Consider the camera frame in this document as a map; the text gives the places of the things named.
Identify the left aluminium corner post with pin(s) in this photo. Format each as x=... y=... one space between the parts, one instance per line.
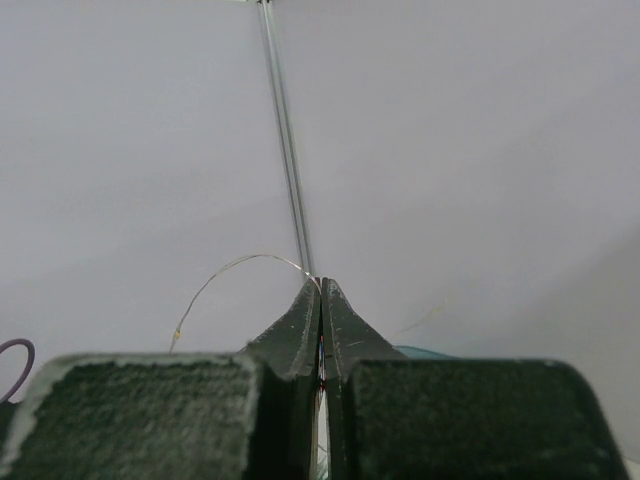
x=285 y=133

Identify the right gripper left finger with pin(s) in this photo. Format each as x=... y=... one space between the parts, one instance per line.
x=245 y=415

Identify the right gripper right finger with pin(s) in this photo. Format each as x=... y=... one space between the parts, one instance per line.
x=393 y=417

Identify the teal plastic container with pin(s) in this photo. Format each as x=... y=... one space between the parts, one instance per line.
x=419 y=353

